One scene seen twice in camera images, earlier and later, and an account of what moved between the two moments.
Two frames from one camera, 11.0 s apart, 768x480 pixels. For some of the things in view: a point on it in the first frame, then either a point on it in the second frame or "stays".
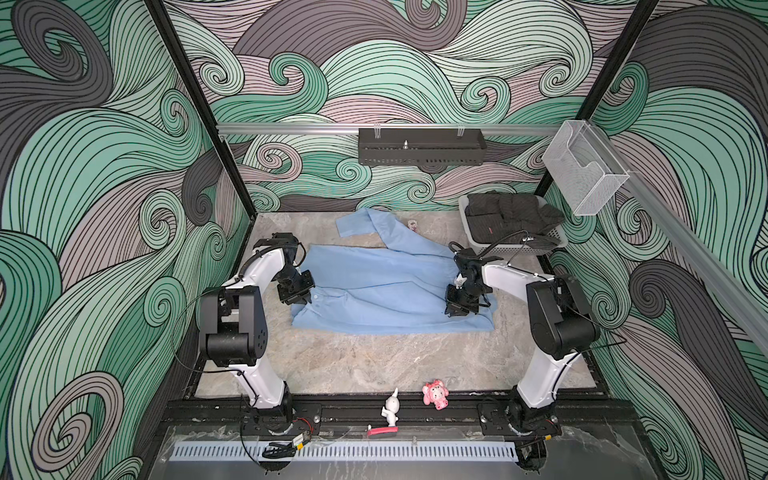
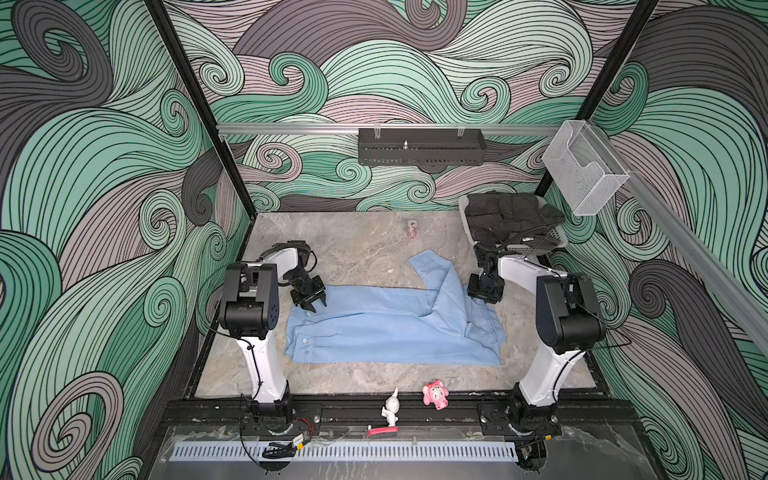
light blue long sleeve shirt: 397,287 to 398,325
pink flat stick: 383,430 stays
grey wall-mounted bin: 585,171 stays
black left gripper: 299,296 stays
